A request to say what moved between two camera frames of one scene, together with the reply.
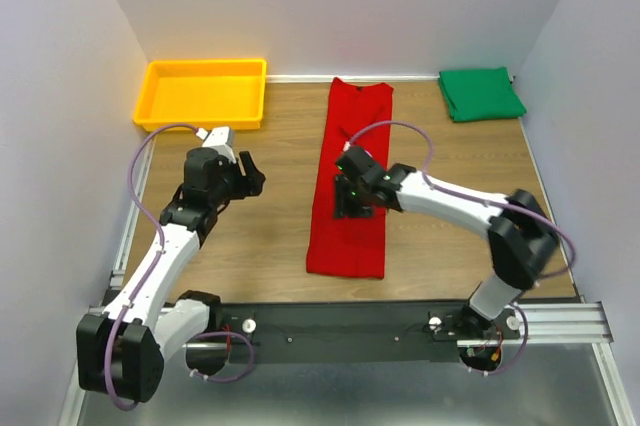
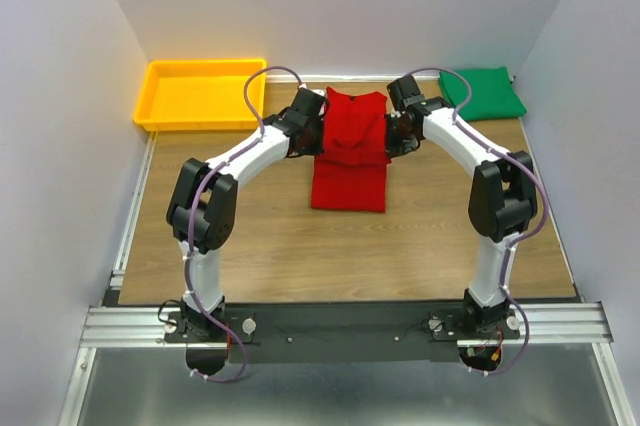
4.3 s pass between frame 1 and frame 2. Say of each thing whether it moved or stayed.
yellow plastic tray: stayed
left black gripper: moved
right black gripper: moved
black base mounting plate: stayed
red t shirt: moved
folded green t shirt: stayed
